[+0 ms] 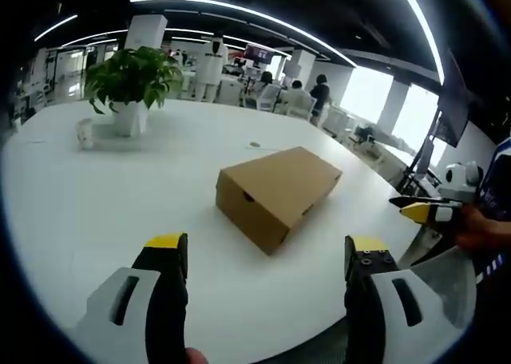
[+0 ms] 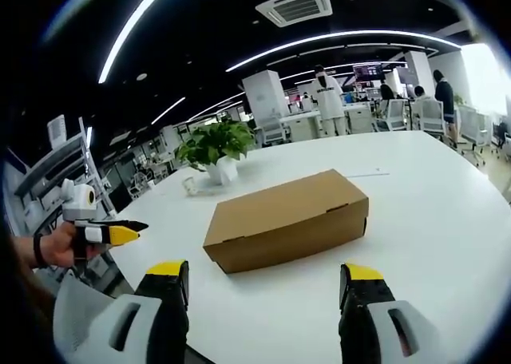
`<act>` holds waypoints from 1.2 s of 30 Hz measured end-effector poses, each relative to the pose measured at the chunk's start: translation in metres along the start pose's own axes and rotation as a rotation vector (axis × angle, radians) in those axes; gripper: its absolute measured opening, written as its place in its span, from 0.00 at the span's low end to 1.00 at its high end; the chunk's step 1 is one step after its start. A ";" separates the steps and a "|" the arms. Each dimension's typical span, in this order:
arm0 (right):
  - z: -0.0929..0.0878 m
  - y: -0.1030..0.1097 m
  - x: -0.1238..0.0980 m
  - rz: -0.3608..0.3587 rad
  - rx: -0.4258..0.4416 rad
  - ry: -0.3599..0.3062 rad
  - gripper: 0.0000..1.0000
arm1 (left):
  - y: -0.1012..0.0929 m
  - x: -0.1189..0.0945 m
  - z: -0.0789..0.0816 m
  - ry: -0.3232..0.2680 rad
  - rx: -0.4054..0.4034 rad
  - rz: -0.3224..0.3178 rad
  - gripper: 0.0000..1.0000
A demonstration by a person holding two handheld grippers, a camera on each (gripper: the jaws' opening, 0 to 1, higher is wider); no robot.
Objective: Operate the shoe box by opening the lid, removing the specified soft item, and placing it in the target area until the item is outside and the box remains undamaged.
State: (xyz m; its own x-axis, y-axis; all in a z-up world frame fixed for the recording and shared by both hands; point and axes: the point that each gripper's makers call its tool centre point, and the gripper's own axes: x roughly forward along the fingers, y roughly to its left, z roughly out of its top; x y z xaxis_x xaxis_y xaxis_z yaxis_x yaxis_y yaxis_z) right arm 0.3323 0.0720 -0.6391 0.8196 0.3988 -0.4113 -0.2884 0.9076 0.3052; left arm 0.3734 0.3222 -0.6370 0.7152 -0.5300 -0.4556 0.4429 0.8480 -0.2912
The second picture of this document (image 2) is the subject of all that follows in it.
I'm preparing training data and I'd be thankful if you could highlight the white office desk row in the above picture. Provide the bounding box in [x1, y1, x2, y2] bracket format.
[279, 102, 376, 142]

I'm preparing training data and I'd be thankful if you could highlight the green potted plant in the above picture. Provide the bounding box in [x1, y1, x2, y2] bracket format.
[174, 120, 257, 186]

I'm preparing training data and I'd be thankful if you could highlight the brown cardboard shoe box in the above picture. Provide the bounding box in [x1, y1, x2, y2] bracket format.
[202, 168, 370, 275]

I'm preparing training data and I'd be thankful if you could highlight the person's left hand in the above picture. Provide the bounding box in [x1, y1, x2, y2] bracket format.
[39, 221, 113, 267]

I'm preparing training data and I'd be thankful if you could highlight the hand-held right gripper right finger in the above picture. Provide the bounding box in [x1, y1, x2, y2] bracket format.
[338, 262, 440, 364]

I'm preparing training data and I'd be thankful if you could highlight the black wrist strap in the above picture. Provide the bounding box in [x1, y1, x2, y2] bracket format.
[33, 233, 47, 267]

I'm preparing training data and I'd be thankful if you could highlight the white square pillar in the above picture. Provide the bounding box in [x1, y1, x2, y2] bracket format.
[242, 69, 287, 130]

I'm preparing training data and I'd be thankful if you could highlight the long curved ceiling light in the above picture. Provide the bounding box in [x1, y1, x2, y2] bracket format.
[97, 0, 176, 85]
[225, 30, 464, 73]

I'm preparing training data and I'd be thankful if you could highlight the grey mesh chair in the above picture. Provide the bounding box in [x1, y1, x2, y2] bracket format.
[53, 274, 121, 353]

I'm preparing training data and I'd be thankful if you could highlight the ceiling air conditioner vent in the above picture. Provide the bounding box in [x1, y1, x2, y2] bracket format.
[255, 0, 334, 29]

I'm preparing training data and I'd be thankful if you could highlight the wall screen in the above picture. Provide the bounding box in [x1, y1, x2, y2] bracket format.
[352, 62, 385, 84]

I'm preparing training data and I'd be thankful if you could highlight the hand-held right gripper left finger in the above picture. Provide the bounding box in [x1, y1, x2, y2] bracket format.
[77, 259, 191, 364]

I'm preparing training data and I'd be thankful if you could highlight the white office chair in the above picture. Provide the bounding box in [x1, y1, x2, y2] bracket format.
[458, 107, 491, 166]
[260, 115, 289, 146]
[382, 98, 410, 133]
[418, 99, 446, 137]

